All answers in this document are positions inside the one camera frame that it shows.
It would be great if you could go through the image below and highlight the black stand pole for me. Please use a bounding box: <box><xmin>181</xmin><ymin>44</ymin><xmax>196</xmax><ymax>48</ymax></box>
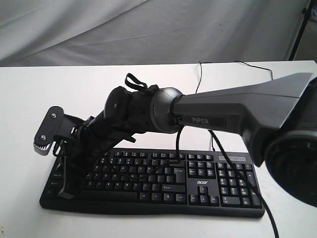
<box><xmin>288</xmin><ymin>0</ymin><xmax>314</xmax><ymax>61</ymax></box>

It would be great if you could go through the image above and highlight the black acer keyboard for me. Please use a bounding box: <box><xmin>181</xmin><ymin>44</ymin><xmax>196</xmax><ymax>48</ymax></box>
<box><xmin>40</xmin><ymin>148</ymin><xmax>264</xmax><ymax>218</ymax></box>

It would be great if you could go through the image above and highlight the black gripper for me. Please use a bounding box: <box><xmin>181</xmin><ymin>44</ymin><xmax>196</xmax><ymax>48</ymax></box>
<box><xmin>57</xmin><ymin>123</ymin><xmax>109</xmax><ymax>200</ymax></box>

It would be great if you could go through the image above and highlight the grey backdrop cloth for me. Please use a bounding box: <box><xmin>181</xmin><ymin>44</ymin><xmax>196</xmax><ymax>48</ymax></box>
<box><xmin>0</xmin><ymin>0</ymin><xmax>309</xmax><ymax>66</ymax></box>

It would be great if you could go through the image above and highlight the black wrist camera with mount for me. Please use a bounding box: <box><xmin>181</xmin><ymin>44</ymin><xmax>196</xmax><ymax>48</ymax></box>
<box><xmin>33</xmin><ymin>106</ymin><xmax>84</xmax><ymax>156</ymax></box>

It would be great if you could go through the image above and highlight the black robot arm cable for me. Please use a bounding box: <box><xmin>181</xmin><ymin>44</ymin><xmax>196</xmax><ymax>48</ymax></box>
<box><xmin>118</xmin><ymin>123</ymin><xmax>280</xmax><ymax>238</ymax></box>

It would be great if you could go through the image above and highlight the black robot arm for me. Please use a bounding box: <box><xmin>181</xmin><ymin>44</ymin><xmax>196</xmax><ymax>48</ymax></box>
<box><xmin>60</xmin><ymin>72</ymin><xmax>317</xmax><ymax>206</ymax></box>

